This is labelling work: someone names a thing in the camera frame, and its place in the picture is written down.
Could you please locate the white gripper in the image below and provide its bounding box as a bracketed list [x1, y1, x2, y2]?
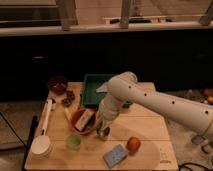
[96, 93, 124, 133]

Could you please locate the green pepper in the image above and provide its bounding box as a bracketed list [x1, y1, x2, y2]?
[87, 123, 97, 132]

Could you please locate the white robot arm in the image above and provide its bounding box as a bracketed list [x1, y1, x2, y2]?
[98, 72, 213, 141]

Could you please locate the small metal cup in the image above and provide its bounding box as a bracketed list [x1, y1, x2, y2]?
[97, 130, 110, 140]

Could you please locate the green plastic cup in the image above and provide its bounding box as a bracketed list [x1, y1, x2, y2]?
[66, 134, 81, 150]

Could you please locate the orange bowl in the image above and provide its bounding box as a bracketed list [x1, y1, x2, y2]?
[70, 108, 96, 135]

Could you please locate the wooden block in bowl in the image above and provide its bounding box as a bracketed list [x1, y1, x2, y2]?
[75, 109, 94, 131]

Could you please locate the green plastic tray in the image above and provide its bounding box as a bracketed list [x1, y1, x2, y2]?
[80, 73, 134, 109]

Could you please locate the blue sponge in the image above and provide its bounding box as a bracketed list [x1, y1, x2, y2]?
[103, 144, 128, 168]

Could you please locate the grey cloth piece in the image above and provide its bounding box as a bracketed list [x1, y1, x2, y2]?
[96, 82, 107, 93]

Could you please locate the yellow banana piece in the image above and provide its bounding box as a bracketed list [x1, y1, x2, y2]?
[64, 108, 72, 121]

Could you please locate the brown pine cone cluster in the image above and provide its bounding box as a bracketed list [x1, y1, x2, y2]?
[61, 90, 75, 107]

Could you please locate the white long-handled brush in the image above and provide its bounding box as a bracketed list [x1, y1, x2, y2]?
[31, 98, 55, 157]

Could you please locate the black cable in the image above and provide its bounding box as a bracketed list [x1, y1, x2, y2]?
[0, 111, 28, 149]

